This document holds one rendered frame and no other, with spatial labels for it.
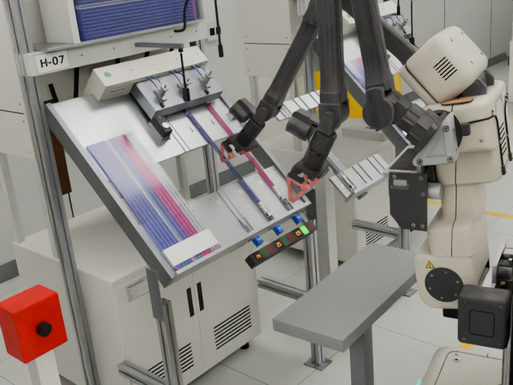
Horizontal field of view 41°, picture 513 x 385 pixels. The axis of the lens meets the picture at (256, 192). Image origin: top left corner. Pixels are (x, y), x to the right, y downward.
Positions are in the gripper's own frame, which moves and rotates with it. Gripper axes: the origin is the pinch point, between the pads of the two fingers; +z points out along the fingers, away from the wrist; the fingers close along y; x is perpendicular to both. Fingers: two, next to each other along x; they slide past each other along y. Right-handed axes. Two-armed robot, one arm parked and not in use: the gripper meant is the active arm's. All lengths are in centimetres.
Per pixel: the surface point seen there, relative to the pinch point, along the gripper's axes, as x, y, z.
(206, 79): -30.7, -10.5, -3.4
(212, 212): 14.5, 18.8, 4.9
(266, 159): 4.1, -19.6, 5.6
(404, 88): -70, -438, 176
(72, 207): -78, -44, 174
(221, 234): 22.7, 21.7, 4.8
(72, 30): -54, 38, -15
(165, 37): -51, -3, -7
